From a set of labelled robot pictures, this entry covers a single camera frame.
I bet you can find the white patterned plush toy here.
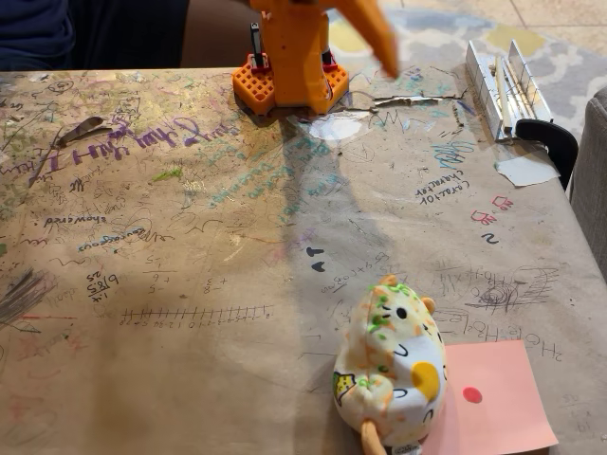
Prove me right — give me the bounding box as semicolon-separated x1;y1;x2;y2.
331;273;450;455

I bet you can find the grey yellow patterned rug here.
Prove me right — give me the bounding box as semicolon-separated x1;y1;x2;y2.
326;4;607;141

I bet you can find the aluminium miter box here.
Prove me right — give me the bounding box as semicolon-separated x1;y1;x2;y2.
465;39;555;142

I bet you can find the thin wooden dowel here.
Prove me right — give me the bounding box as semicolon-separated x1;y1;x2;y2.
494;55;514;134

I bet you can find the white paper scrap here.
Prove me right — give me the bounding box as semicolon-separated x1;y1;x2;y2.
494;154;561;188

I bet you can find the black curved chair back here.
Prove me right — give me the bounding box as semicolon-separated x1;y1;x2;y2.
515;118;580;191

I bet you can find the grey upholstered seat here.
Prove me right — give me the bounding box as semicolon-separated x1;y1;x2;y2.
568;87;607;285

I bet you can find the person in dark blue clothing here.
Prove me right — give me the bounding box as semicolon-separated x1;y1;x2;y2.
0;0;193;72

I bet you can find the scribbled brown paper table cover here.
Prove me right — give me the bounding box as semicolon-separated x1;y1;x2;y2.
0;64;607;455

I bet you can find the pink sticky note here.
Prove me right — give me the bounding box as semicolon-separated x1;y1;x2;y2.
441;338;560;455

